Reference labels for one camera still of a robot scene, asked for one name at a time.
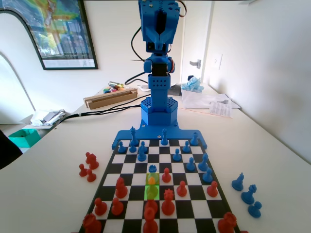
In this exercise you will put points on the black notebook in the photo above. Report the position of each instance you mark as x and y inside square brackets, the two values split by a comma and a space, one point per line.
[175, 90]

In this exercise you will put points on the black framed poster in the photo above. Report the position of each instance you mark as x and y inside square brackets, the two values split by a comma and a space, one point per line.
[63, 29]

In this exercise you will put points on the blue piece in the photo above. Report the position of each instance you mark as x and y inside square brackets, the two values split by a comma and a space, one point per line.
[133, 134]
[164, 138]

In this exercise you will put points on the coloured marker set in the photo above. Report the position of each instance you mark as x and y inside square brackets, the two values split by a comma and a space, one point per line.
[111, 90]

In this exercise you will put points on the red chess knight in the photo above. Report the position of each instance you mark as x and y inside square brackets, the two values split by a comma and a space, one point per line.
[91, 162]

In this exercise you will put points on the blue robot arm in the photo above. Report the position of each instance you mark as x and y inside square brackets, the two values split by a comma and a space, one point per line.
[159, 92]

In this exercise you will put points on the silver yellow tube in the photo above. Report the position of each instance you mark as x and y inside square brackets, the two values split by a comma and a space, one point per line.
[116, 84]

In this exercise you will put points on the clear plastic bag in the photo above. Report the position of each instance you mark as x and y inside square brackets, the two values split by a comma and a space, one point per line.
[199, 99]

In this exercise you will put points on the black white chessboard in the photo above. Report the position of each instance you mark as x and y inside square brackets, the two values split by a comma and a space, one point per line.
[136, 167]

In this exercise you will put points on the blue white cloth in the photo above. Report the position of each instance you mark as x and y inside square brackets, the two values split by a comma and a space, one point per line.
[193, 85]

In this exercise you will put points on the white door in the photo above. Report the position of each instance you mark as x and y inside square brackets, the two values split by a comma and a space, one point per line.
[194, 36]

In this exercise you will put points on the blue chess knight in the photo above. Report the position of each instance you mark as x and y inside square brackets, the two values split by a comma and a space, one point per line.
[141, 155]

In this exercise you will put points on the printed paper sheet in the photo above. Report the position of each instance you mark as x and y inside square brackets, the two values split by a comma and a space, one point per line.
[221, 109]

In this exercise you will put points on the pile of loose papers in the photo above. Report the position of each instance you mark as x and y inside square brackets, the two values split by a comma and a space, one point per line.
[46, 117]

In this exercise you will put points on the captured blue chess pieces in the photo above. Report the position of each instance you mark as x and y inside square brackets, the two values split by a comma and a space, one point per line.
[249, 195]

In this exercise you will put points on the red chess queen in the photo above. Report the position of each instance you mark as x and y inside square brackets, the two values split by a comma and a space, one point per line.
[167, 206]

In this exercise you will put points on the black dark object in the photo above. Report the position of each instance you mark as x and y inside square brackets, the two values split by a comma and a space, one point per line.
[8, 153]

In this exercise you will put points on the long cardboard box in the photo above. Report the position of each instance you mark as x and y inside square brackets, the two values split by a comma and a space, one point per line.
[111, 99]

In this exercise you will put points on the red chess rook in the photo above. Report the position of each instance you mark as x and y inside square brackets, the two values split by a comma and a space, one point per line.
[91, 224]
[227, 223]

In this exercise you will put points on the blue chess bishop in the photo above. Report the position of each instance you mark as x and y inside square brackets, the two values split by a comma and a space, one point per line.
[203, 163]
[238, 183]

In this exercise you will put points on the red chess king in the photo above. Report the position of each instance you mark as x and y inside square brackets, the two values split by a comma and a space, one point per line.
[150, 223]

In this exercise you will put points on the green plastic box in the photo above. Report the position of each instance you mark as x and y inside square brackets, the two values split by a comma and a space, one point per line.
[23, 138]

